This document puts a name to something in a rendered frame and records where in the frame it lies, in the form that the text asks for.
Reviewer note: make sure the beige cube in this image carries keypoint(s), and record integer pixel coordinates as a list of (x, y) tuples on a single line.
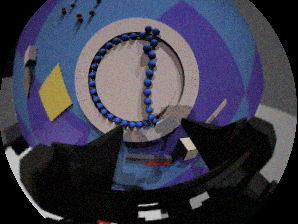
[(186, 148)]

